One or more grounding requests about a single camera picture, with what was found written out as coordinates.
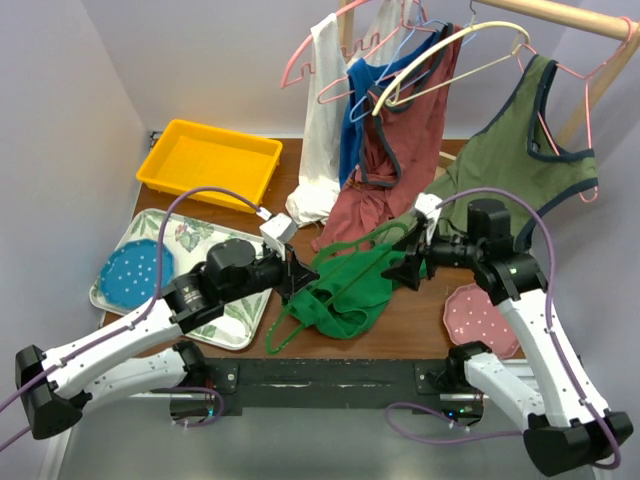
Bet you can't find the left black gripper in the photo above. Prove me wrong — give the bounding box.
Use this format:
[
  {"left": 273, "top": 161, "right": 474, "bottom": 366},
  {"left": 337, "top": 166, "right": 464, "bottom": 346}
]
[{"left": 222, "top": 238, "right": 319, "bottom": 304}]

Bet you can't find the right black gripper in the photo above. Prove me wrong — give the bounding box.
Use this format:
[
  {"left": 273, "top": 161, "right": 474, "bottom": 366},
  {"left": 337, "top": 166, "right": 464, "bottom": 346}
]
[{"left": 381, "top": 220, "right": 482, "bottom": 292}]

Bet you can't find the bright green tank top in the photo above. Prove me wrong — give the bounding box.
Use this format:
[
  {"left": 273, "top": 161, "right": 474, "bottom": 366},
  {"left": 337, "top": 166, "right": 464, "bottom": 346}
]
[{"left": 284, "top": 244, "right": 403, "bottom": 340}]

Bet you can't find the green plastic hanger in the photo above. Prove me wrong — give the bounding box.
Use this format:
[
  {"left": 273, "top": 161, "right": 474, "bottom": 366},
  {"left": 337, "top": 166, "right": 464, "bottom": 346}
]
[{"left": 265, "top": 220, "right": 409, "bottom": 355}]

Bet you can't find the olive green tank top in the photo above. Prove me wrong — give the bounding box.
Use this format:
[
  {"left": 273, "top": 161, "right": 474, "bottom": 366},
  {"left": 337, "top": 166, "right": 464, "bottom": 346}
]
[{"left": 379, "top": 53, "right": 599, "bottom": 251}]

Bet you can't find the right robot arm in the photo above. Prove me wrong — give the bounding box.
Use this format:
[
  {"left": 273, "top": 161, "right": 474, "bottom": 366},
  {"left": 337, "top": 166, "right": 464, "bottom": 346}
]
[{"left": 382, "top": 194, "right": 634, "bottom": 477}]

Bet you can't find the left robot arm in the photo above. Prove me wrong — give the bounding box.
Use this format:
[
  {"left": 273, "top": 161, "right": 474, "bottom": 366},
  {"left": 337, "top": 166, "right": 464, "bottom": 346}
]
[{"left": 15, "top": 239, "right": 319, "bottom": 440}]

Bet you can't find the white tank top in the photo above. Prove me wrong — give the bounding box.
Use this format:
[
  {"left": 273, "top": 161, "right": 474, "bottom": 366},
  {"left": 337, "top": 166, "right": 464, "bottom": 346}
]
[{"left": 285, "top": 1, "right": 411, "bottom": 227}]

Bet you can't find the rust red tank top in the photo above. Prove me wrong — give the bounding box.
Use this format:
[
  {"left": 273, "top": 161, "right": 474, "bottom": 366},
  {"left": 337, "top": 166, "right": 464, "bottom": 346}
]
[{"left": 315, "top": 41, "right": 461, "bottom": 246}]

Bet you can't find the cream wooden hanger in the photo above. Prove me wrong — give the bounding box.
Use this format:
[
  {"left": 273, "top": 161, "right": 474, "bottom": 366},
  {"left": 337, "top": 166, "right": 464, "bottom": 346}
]
[{"left": 371, "top": 20, "right": 531, "bottom": 117}]

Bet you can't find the blue tank top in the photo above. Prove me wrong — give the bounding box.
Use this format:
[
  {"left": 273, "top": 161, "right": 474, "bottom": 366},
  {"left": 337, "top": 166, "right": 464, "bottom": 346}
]
[{"left": 339, "top": 23, "right": 453, "bottom": 187}]

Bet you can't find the large pink hanger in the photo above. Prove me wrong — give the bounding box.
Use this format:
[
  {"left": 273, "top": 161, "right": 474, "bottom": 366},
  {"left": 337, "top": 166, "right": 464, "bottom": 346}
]
[{"left": 279, "top": 0, "right": 429, "bottom": 90}]

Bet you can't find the pink hanger right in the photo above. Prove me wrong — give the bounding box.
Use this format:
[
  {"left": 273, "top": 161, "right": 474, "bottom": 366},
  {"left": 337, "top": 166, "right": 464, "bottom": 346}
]
[{"left": 515, "top": 16, "right": 637, "bottom": 203}]

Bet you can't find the pink dotted plate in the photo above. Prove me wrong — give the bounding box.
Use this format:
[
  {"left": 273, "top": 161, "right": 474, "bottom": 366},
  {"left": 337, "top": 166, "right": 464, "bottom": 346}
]
[{"left": 443, "top": 284, "right": 520, "bottom": 359}]

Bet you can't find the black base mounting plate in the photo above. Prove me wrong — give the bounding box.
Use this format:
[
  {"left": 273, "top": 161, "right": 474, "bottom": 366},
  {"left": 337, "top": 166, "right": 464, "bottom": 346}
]
[{"left": 149, "top": 357, "right": 506, "bottom": 419}]

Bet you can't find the yellow plastic bin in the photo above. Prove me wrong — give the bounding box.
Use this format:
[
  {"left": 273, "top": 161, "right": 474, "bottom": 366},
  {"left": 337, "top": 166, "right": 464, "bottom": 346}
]
[{"left": 136, "top": 119, "right": 283, "bottom": 213}]

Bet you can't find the blue dotted plate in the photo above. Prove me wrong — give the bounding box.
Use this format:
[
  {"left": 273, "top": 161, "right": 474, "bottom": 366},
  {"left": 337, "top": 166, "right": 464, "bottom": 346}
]
[{"left": 98, "top": 239, "right": 158, "bottom": 310}]

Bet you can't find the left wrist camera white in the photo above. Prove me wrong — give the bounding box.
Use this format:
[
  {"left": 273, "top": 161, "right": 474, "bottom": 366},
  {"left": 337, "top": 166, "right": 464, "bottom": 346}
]
[{"left": 256, "top": 207, "right": 298, "bottom": 260}]

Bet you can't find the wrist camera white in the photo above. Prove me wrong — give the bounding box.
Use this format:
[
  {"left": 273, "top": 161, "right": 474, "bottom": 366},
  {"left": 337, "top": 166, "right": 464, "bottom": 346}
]
[
  {"left": 256, "top": 207, "right": 298, "bottom": 260},
  {"left": 410, "top": 193, "right": 442, "bottom": 245}
]

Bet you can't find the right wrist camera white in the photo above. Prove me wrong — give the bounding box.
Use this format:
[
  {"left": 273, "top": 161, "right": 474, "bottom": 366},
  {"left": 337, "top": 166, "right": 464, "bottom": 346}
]
[{"left": 410, "top": 193, "right": 442, "bottom": 245}]

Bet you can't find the small pink wire hanger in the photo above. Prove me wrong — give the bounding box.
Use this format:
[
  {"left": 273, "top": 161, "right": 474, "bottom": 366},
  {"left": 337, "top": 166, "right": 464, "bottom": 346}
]
[{"left": 308, "top": 47, "right": 426, "bottom": 106}]

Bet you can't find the light blue wire hanger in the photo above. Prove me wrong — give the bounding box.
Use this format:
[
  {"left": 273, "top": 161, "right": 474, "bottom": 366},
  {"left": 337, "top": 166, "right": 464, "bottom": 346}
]
[{"left": 345, "top": 20, "right": 449, "bottom": 125}]

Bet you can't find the wooden clothes rail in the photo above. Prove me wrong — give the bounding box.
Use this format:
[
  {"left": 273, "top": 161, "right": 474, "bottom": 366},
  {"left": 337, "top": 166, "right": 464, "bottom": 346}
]
[{"left": 481, "top": 0, "right": 639, "bottom": 119}]

